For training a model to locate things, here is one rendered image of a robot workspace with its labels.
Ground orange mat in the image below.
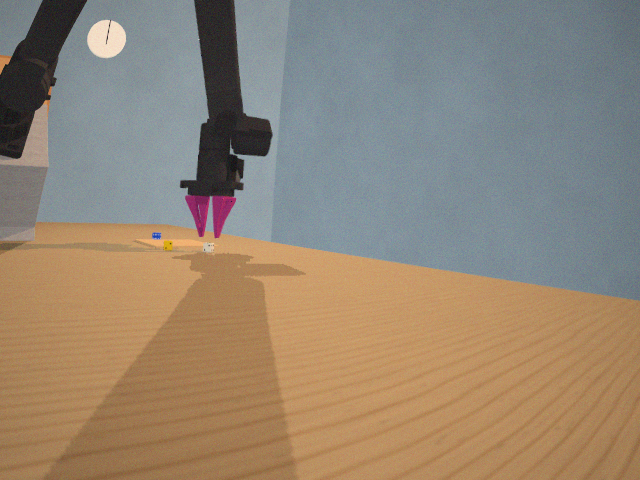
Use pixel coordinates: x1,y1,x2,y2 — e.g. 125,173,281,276
135,239,205,248

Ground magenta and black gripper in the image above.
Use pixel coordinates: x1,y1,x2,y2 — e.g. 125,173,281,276
180,150,244,238

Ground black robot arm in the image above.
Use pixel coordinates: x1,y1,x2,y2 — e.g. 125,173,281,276
0,0,273,182

